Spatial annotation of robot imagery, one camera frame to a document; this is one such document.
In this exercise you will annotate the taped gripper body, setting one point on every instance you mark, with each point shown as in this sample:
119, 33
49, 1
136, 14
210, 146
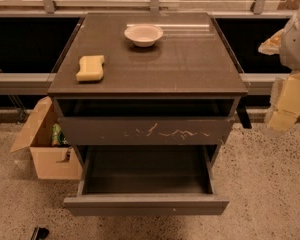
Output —
297, 47

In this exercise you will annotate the grey bottom drawer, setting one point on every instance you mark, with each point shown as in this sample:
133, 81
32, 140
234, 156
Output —
146, 181

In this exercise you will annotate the grey drawer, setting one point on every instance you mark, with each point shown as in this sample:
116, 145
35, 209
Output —
146, 181
144, 131

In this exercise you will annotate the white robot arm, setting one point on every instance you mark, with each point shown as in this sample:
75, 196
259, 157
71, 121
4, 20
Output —
285, 43

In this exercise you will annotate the dark grey drawer cabinet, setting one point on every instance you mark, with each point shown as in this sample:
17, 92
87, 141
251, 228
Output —
188, 73

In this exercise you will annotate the grey middle drawer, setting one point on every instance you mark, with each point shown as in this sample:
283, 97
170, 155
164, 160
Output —
144, 131

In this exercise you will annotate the white ceramic bowl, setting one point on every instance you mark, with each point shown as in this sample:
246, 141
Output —
143, 35

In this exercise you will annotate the yellow sponge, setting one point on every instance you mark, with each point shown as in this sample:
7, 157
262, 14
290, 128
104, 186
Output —
90, 68

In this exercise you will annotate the green snack bag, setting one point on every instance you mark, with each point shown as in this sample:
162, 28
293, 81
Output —
58, 138

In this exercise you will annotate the open cardboard box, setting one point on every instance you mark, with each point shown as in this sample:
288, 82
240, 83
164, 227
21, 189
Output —
50, 162

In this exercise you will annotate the black object on floor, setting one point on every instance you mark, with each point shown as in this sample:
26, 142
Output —
39, 233

